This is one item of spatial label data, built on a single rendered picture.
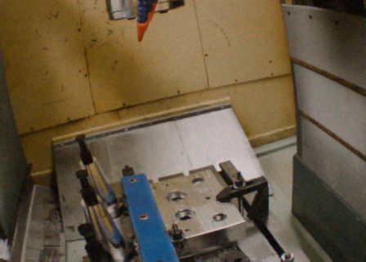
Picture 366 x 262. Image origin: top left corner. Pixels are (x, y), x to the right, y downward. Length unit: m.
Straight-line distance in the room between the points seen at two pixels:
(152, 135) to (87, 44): 0.53
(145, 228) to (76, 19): 1.40
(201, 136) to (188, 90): 0.22
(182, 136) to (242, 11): 0.67
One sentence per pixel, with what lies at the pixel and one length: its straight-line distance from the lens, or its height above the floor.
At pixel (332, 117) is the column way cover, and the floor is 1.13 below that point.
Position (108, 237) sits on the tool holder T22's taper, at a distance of 0.43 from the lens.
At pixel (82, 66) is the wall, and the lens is 1.79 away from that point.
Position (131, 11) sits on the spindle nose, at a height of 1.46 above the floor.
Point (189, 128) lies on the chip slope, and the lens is 1.85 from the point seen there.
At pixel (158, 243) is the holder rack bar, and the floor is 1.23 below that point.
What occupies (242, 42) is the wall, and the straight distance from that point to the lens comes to 1.91.
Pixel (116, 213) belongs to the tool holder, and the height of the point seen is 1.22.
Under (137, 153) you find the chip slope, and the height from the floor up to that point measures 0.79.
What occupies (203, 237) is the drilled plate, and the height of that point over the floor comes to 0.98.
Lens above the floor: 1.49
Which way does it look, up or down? 21 degrees down
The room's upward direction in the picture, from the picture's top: 10 degrees counter-clockwise
